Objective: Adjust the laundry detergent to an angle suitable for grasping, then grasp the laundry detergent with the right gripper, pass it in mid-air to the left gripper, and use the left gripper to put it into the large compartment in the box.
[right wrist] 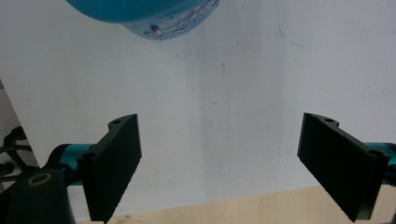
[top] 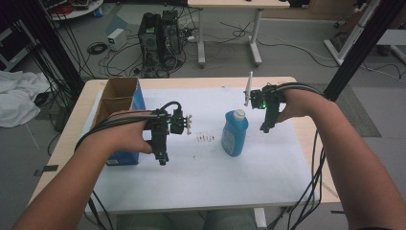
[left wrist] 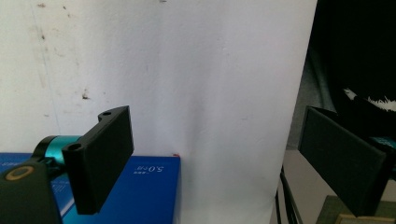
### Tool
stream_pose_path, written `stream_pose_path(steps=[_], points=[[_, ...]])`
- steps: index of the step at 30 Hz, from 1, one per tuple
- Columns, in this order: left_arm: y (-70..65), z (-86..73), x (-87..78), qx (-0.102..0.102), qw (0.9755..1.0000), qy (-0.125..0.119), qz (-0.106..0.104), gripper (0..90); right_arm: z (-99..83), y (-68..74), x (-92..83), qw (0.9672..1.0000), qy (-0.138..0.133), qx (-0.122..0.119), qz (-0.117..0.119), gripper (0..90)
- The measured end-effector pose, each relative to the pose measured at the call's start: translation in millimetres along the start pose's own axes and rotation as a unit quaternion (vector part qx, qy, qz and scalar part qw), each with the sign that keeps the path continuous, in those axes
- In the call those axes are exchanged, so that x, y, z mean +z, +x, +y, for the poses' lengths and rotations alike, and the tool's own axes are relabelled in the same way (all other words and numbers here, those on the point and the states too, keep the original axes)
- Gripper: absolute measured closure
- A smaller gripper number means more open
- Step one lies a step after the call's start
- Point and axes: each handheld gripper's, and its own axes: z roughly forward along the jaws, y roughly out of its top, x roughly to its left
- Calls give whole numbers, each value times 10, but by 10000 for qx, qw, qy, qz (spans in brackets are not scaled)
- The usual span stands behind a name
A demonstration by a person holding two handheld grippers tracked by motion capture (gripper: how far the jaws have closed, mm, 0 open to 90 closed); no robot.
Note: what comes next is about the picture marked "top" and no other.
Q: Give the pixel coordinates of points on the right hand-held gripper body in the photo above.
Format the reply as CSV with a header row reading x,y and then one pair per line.
x,y
261,97

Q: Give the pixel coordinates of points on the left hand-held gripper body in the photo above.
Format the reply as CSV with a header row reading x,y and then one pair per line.
x,y
177,124

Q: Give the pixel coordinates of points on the blue detergent bottle white cap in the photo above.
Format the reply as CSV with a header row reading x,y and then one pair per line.
x,y
234,137

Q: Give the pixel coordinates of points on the blue cardboard box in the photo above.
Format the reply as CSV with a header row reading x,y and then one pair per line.
x,y
119,91

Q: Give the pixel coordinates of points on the person's right hand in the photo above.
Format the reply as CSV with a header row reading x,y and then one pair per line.
x,y
300,105

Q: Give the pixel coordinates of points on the person's left hand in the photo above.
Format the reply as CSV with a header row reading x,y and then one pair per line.
x,y
127,137

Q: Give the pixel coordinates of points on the white table mat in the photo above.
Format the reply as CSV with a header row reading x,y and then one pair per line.
x,y
198,179

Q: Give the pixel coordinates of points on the grey floor mat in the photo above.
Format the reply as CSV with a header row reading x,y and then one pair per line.
x,y
360,115

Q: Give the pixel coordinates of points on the black computer tower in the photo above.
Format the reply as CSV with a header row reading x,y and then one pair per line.
x,y
149,38
170,35

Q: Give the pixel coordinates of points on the wooden desk with white legs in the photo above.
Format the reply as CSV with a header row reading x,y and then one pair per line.
x,y
236,3

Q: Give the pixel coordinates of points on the white table leg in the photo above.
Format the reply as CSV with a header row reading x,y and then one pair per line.
x,y
260,218

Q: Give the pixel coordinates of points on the small white box device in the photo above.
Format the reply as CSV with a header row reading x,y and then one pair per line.
x,y
116,39

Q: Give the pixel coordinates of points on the white metal stand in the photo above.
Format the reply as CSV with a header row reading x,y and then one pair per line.
x,y
352,35

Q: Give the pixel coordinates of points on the grey tape strip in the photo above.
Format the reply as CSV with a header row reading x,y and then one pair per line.
x,y
46,170

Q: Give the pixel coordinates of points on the small black device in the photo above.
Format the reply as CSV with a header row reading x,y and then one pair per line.
x,y
41,99

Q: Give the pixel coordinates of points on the white cloth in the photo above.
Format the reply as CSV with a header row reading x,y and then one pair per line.
x,y
16,99

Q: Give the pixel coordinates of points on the round white table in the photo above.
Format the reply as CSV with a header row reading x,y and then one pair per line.
x,y
79,12

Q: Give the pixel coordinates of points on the black metal frame post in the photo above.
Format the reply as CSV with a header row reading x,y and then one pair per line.
x,y
60,51
360,48

